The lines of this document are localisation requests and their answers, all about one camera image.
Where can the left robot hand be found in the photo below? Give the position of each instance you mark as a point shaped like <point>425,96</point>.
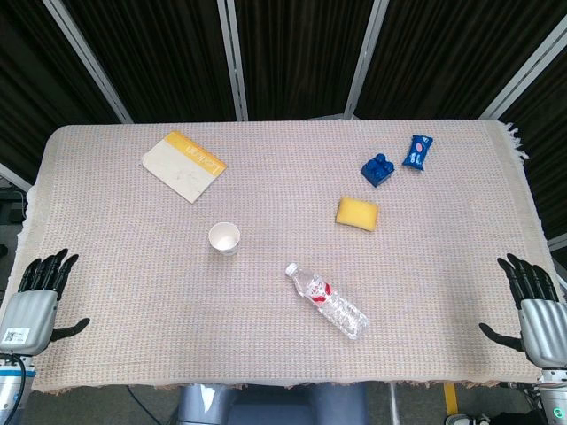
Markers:
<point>27,315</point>

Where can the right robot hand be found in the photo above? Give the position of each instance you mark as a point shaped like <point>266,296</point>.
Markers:
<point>541,323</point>

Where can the white paper cup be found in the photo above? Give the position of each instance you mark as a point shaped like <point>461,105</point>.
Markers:
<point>224,239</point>

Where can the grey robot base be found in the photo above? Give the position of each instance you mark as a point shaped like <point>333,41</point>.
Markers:
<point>270,404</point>

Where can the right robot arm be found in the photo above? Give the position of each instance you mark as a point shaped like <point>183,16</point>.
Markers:
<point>553,394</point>

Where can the black and white shoe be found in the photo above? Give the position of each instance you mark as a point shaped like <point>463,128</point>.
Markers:
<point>469,419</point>

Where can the blue snack packet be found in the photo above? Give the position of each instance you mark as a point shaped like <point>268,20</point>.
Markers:
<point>417,152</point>

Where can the yellow sponge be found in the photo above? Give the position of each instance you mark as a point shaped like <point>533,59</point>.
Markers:
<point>358,214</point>

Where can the yellow and white notebook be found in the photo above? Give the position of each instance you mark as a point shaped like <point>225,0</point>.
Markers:
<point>182,166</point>

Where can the clear plastic water bottle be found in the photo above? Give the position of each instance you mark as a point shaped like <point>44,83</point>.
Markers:
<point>325,301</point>

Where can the blue toy building block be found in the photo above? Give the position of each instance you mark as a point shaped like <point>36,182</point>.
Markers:
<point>378,169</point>

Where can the beige woven tablecloth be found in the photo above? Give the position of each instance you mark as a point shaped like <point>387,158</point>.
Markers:
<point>283,252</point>

